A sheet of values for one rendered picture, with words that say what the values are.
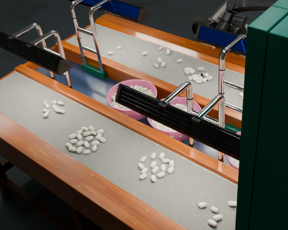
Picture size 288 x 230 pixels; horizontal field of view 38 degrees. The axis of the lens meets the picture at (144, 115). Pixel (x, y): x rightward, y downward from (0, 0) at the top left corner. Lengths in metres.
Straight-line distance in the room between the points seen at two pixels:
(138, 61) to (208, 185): 1.02
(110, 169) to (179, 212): 0.38
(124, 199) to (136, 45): 1.22
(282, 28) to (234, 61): 1.78
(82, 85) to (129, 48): 0.38
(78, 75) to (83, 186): 0.97
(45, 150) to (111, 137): 0.31
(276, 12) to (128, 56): 1.94
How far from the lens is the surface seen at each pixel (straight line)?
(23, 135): 2.10
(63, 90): 2.31
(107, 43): 2.70
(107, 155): 1.90
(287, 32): 0.59
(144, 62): 2.46
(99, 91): 2.40
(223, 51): 1.81
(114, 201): 1.69
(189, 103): 1.69
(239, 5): 2.32
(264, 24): 0.60
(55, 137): 2.07
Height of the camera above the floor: 2.08
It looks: 40 degrees down
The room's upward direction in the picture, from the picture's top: 8 degrees counter-clockwise
